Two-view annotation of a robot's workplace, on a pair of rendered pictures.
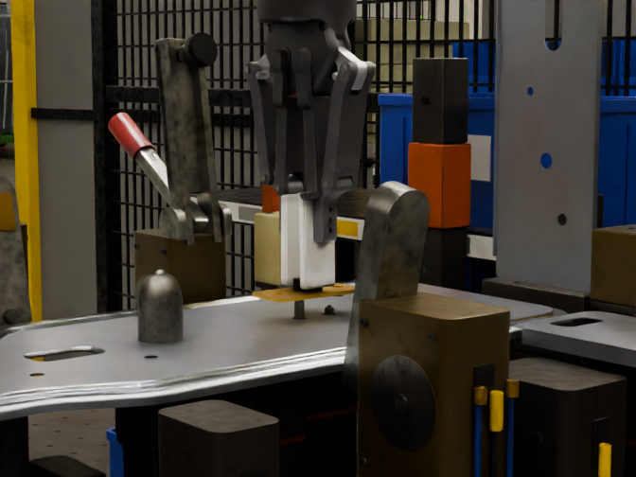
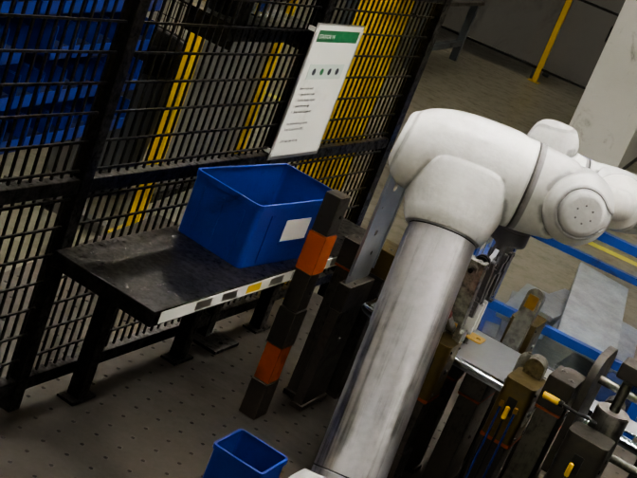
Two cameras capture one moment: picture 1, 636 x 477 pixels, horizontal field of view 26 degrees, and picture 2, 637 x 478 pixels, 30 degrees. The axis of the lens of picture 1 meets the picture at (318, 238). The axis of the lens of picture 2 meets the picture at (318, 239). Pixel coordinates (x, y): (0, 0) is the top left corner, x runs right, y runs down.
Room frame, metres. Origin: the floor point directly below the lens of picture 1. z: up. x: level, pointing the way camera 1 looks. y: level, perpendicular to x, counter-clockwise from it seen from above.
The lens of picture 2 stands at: (2.41, 1.80, 1.82)
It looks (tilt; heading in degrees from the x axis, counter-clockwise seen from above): 18 degrees down; 242
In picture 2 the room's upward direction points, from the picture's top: 22 degrees clockwise
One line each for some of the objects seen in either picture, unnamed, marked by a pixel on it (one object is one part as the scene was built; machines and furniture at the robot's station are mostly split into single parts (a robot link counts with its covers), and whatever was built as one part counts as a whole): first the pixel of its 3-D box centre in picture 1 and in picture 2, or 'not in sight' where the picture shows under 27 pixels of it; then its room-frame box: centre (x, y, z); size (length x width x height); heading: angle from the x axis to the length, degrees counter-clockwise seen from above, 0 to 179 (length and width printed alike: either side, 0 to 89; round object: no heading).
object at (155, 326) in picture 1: (160, 315); (523, 366); (0.96, 0.11, 1.02); 0.03 x 0.03 x 0.07
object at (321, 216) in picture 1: (332, 208); not in sight; (1.03, -0.01, 1.09); 0.03 x 0.01 x 0.05; 39
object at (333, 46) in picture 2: not in sight; (314, 90); (1.32, -0.48, 1.30); 0.23 x 0.02 x 0.31; 39
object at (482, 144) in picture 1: (521, 158); (263, 212); (1.45, -0.21, 1.09); 0.30 x 0.17 x 0.13; 34
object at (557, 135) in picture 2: not in sight; (550, 162); (1.04, 0.02, 1.40); 0.13 x 0.11 x 0.16; 150
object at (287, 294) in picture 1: (308, 286); (465, 330); (1.05, 0.01, 1.02); 0.08 x 0.04 x 0.01; 129
